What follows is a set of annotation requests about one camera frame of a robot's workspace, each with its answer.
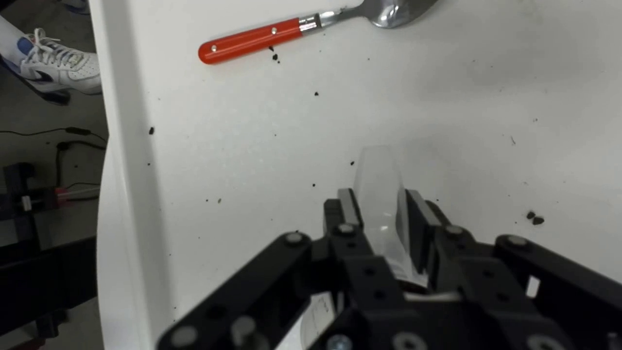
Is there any white plastic tray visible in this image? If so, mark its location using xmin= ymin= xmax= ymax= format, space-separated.
xmin=86 ymin=0 xmax=622 ymax=350

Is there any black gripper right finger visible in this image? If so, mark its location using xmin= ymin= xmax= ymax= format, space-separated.
xmin=405 ymin=188 xmax=622 ymax=350

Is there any white sneaker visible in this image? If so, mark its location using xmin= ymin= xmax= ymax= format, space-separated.
xmin=0 ymin=25 xmax=104 ymax=97

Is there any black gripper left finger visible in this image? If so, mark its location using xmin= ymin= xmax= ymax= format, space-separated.
xmin=158 ymin=186 xmax=405 ymax=350

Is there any red-handled steel spoon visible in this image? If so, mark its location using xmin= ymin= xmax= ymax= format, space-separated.
xmin=197 ymin=0 xmax=444 ymax=66

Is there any black floor cable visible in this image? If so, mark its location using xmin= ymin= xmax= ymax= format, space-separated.
xmin=0 ymin=124 xmax=110 ymax=196

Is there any clear plastic measuring cup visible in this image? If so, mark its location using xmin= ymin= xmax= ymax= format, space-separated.
xmin=352 ymin=144 xmax=465 ymax=307

